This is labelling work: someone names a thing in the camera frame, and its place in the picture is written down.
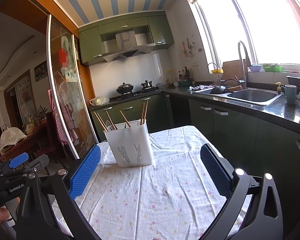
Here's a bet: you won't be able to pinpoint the blue bowl on sill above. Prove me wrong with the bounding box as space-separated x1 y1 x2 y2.
249 64 262 73

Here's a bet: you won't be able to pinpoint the glass sliding door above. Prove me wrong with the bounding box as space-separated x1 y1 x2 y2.
46 14 98 159

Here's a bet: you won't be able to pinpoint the green lower cabinets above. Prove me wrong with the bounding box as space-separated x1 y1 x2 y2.
89 91 300 208

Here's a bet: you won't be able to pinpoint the yellow sponge holder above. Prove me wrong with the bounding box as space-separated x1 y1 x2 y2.
211 68 223 74

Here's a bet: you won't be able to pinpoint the tall steel faucet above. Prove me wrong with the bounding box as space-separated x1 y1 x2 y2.
237 41 251 89

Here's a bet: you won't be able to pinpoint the black pan in sink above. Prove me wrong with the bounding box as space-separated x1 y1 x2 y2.
210 86 243 94

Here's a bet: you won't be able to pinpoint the wooden chopstick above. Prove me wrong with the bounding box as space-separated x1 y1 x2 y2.
120 110 131 128
140 103 145 125
142 100 148 124
106 110 117 130
94 112 108 132

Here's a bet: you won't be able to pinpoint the green cabinets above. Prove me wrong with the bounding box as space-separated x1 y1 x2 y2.
78 11 174 66
89 91 300 208

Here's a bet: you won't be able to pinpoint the black gas stove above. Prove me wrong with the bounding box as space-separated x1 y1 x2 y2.
121 87 160 99

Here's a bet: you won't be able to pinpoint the small steel pot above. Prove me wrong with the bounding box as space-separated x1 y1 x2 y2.
141 80 153 89

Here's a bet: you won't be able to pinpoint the white floral tablecloth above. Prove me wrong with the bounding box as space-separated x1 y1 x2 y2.
51 125 256 240

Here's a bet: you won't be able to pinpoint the black wok with lid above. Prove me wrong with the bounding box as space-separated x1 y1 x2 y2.
116 82 134 94

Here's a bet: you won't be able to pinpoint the window frame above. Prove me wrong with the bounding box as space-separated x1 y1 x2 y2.
188 0 300 73

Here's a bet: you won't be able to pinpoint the yellow soap dispenser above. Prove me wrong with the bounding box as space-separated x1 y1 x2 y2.
275 82 282 93

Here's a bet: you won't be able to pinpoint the steel range hood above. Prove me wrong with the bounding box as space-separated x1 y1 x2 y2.
101 26 155 62

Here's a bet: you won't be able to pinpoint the white plastic bag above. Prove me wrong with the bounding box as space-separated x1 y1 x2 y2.
90 96 110 106

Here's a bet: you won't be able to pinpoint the white lace cover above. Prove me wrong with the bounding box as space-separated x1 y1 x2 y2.
0 127 27 153

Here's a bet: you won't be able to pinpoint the left hand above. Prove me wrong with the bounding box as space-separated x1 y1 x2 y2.
0 207 10 223

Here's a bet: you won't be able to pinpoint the stainless steel double sink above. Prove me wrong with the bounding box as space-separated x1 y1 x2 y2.
194 88 282 107

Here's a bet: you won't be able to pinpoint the condiment bottles group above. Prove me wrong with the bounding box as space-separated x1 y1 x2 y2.
167 67 193 87

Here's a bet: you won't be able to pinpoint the crumpled dish cloth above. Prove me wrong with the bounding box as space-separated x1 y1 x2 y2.
188 85 214 92

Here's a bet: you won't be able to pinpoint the green mug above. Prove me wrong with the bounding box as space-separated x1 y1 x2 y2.
281 85 297 105

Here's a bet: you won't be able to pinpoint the green basket on sill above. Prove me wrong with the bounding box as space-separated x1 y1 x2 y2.
262 64 283 73

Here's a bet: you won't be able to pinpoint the white plastic utensil holder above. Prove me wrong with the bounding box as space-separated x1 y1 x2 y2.
104 120 153 167

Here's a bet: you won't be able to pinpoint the green upper cabinets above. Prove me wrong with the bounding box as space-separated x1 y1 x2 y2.
78 11 174 66

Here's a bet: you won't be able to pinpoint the small steel faucet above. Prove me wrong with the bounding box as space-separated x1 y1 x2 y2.
206 62 222 87

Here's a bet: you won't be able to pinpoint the red checkered apron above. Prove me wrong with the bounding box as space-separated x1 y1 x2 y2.
48 77 79 146

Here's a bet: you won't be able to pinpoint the wooden dining table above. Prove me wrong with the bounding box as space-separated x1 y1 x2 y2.
0 123 48 162

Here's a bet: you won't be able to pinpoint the wooden cutting board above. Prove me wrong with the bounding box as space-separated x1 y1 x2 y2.
221 60 244 80

